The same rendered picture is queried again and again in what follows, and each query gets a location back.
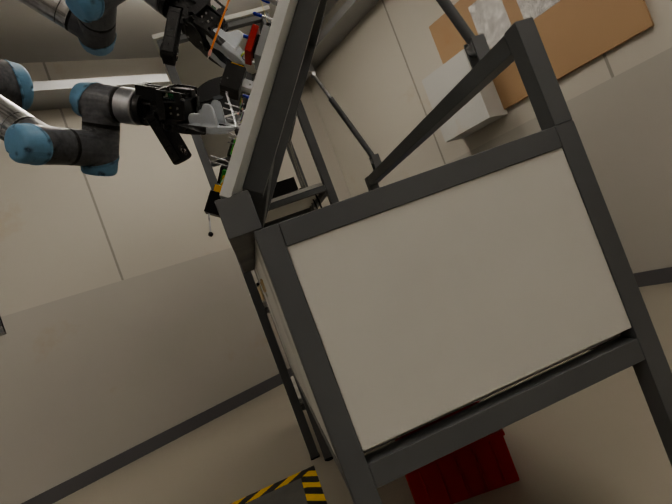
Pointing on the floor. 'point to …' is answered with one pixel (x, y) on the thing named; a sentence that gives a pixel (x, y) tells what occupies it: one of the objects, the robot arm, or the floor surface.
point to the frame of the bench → (425, 444)
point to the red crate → (464, 470)
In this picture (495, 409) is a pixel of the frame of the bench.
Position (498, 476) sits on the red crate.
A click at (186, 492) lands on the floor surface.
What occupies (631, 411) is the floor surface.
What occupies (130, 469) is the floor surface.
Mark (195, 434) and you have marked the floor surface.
